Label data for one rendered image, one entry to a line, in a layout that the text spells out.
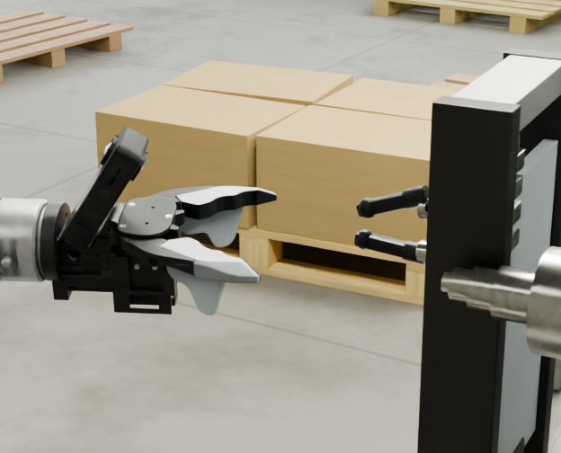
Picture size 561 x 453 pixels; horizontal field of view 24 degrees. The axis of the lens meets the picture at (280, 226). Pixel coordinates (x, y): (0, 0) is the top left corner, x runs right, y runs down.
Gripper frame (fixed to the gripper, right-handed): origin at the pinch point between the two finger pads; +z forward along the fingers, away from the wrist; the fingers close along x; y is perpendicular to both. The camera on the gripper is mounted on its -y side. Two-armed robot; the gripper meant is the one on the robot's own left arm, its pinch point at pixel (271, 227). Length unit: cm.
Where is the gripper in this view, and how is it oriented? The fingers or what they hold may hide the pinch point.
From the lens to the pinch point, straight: 115.1
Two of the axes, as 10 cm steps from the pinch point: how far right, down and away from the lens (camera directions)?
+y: 0.1, 8.8, 4.8
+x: -0.9, 4.8, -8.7
